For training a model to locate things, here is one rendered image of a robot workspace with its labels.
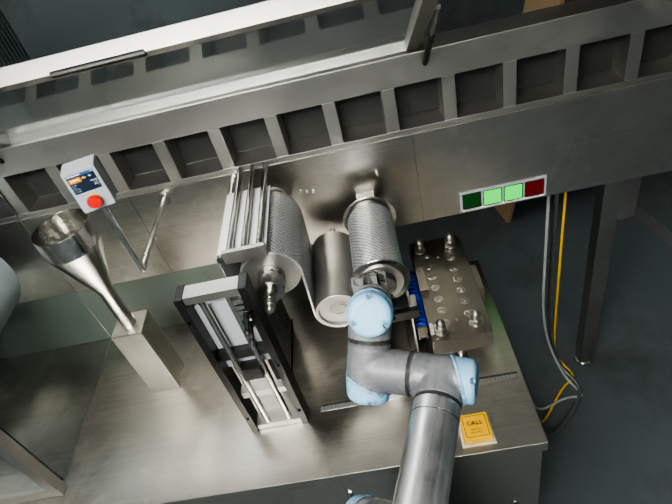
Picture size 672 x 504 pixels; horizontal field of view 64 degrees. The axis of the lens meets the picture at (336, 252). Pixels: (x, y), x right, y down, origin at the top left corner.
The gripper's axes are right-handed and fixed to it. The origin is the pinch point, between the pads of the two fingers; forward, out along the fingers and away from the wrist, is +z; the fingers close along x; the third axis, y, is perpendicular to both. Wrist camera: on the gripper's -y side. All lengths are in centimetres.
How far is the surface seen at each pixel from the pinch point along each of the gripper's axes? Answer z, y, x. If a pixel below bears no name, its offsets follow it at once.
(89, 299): 45, 13, 94
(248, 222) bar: 2.2, 23.5, 25.9
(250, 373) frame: 5.4, -12.4, 33.7
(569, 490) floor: 87, -95, -54
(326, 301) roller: 12.2, 0.7, 12.8
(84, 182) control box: -17, 37, 53
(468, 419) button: 14.3, -35.4, -16.2
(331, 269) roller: 17.8, 8.1, 10.6
